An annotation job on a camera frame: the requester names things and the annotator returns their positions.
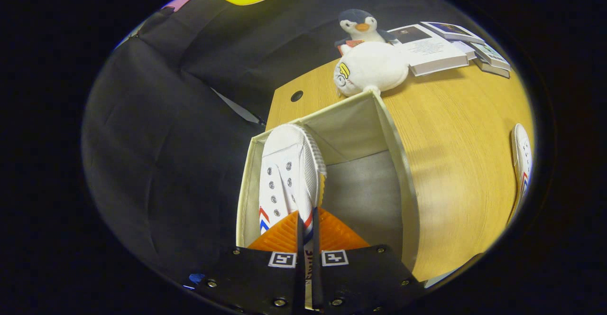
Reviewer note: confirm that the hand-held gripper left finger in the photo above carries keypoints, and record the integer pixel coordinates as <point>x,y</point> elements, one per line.
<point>300,282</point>

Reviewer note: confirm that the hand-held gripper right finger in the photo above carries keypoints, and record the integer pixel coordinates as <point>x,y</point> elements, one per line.
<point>318,282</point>

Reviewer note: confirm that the beige fabric storage box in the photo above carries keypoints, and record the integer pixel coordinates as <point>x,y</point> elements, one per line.
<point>360,187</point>

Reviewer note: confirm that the white canvas shoe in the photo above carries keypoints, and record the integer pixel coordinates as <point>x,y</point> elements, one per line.
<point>284,163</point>
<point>521,158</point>

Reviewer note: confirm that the white round plush toy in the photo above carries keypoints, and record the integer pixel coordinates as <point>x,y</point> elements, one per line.
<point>374,66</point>

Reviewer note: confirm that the white book with portrait cover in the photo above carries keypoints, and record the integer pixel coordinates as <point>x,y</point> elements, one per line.
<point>427,49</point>

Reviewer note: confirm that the navy penguin plush toy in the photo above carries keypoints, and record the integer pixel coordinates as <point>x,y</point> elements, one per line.
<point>360,23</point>

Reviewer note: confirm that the plain white book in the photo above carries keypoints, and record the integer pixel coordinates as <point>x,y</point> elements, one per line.
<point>467,49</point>

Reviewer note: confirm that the book with blue picture cover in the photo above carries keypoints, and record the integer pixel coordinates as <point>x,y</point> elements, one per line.
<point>450,30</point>

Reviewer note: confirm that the book with pale landscape cover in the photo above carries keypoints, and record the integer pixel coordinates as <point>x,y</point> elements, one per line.
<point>491,55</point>

